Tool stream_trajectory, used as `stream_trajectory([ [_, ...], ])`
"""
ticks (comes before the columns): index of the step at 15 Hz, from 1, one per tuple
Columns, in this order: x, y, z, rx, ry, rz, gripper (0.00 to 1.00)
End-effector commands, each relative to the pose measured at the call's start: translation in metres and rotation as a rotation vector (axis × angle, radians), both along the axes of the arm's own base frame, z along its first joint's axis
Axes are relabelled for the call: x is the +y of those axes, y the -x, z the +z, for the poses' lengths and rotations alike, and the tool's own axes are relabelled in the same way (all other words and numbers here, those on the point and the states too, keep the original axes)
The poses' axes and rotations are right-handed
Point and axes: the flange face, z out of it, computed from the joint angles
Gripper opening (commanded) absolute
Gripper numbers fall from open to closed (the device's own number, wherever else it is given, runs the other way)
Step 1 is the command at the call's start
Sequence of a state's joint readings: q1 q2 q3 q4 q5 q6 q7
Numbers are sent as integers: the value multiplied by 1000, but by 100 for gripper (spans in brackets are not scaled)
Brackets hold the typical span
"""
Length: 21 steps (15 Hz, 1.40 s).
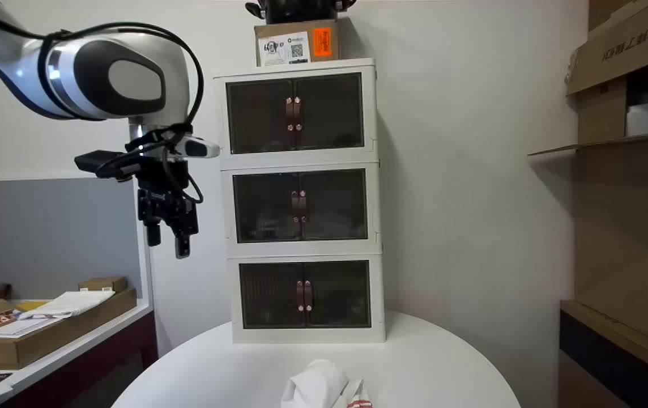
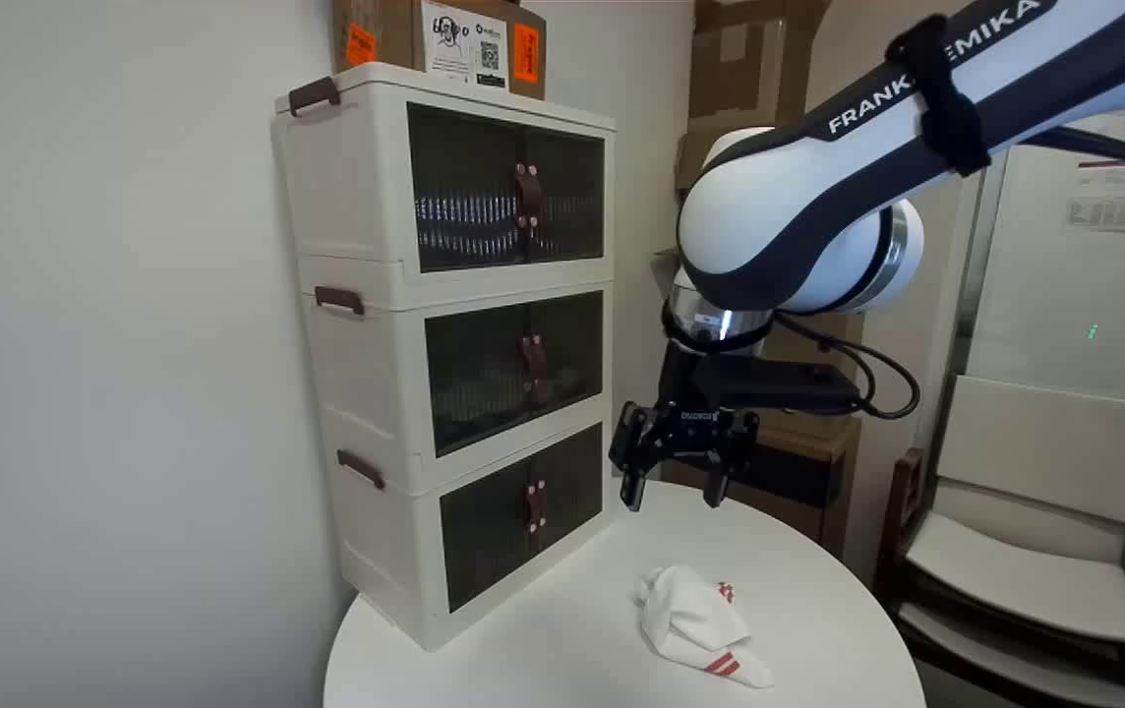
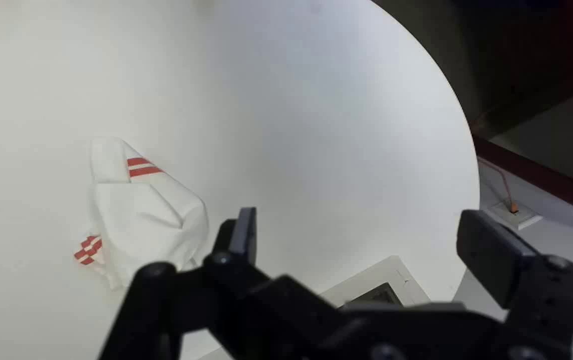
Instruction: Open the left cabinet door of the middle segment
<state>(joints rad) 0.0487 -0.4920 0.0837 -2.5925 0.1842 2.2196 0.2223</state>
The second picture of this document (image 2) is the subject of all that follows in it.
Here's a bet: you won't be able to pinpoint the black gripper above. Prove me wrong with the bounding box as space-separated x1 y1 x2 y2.
616 401 757 513

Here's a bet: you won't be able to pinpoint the smoked cabinet door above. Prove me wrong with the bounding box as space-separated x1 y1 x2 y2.
532 292 602 410
425 307 536 451

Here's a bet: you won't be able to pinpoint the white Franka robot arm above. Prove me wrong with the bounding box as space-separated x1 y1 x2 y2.
612 0 1125 505

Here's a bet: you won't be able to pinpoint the white three-tier storage cabinet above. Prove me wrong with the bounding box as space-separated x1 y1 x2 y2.
277 62 618 649

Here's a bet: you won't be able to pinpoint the stacked cardboard boxes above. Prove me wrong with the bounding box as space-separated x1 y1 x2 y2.
650 0 871 557

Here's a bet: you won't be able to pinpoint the white red-striped cloth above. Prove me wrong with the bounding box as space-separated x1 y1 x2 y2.
633 566 770 688

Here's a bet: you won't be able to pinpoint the white wooden chair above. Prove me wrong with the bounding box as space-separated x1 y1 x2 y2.
879 375 1125 708

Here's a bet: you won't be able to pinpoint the whiteboard panel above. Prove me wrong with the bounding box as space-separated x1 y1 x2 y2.
968 146 1125 396

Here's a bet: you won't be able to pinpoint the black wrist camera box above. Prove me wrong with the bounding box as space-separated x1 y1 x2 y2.
688 357 863 417

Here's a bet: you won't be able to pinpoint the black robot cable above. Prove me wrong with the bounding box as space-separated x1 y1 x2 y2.
770 309 924 425

